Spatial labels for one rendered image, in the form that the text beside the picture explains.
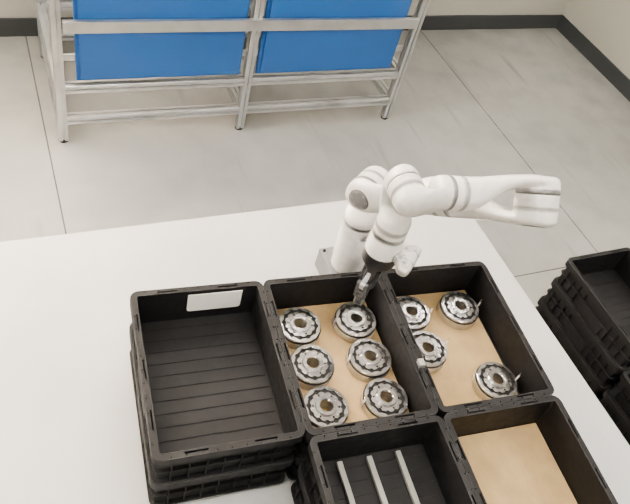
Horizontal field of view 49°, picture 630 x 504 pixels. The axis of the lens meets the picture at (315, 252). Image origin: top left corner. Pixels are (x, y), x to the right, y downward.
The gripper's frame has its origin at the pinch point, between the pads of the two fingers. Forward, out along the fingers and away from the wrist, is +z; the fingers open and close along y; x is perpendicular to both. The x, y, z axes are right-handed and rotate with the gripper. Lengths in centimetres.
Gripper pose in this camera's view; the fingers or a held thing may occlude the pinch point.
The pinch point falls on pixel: (365, 290)
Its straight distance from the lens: 155.7
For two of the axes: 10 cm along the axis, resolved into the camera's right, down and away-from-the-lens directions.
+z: -2.0, 6.6, 7.2
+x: 8.6, 4.8, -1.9
